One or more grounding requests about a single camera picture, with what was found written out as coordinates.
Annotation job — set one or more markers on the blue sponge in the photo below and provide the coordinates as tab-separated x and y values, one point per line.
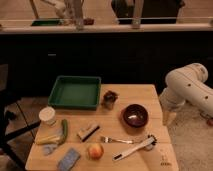
69	160

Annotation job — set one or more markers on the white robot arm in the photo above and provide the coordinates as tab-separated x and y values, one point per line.
186	84

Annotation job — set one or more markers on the red yellow apple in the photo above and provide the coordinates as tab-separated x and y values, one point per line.
95	151

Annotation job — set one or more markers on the black chair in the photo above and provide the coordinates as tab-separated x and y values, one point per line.
7	97

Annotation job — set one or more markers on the green cucumber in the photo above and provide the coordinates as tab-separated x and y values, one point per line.
64	124

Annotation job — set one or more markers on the grey crumpled cloth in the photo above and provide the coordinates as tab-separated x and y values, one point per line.
49	148

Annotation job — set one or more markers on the green plastic tray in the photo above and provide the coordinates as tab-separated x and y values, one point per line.
75	92

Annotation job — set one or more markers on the silver fork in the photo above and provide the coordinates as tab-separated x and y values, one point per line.
110	140

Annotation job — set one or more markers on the wooden whiteboard eraser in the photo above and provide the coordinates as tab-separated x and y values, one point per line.
85	133

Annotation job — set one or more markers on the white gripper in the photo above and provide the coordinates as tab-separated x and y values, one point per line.
168	117

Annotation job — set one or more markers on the dark red bowl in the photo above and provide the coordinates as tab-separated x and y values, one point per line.
135	115

